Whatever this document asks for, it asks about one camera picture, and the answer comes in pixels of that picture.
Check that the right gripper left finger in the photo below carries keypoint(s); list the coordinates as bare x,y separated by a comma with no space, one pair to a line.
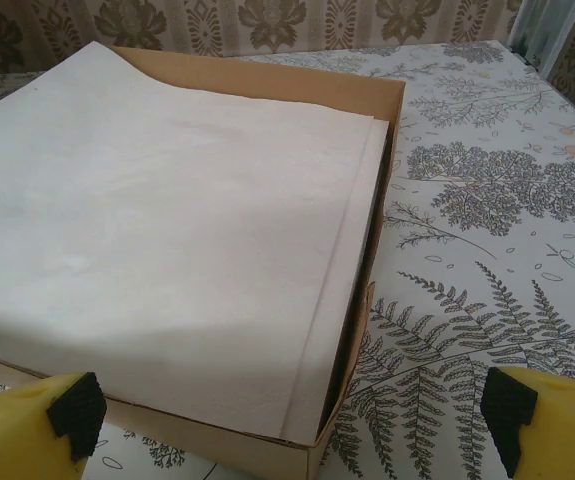
12,430

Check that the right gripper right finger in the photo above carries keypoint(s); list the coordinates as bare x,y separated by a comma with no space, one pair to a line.
557,430

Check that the white paper sheet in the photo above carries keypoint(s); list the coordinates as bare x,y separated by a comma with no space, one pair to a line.
167,225

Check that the brown cardboard box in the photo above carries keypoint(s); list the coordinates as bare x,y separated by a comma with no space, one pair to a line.
267,80

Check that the aluminium frame post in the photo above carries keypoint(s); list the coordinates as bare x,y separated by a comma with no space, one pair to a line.
524,30

